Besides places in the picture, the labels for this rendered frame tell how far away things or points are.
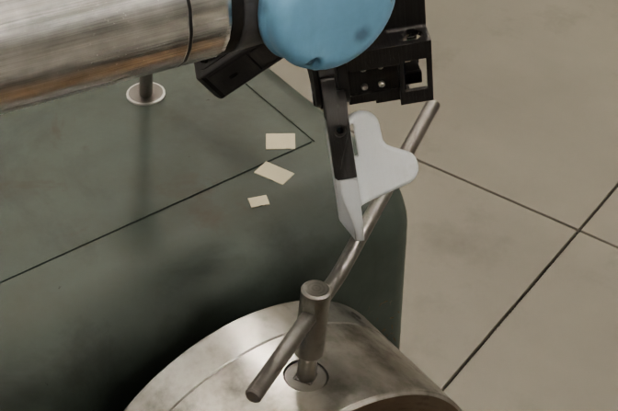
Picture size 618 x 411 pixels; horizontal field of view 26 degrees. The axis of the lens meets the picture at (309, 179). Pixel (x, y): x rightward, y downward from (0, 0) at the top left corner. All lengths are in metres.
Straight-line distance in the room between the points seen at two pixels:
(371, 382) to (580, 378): 1.72
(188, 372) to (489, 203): 2.10
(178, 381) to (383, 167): 0.24
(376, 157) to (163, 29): 0.33
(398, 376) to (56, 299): 0.27
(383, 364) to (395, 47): 0.28
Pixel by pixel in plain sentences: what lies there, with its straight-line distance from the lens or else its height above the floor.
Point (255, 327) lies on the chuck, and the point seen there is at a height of 1.24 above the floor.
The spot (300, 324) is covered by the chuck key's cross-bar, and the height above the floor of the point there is 1.31.
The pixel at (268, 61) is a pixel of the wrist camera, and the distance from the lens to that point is 0.90.
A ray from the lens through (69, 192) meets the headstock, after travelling 1.15.
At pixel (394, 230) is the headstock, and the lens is 1.17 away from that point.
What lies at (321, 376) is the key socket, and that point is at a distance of 1.01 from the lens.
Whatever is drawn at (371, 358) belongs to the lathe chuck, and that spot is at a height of 1.22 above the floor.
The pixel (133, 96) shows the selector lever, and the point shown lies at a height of 1.26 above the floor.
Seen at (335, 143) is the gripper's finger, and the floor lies 1.43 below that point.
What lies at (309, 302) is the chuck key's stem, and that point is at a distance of 0.95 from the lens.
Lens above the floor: 1.99
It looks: 40 degrees down
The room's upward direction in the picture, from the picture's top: straight up
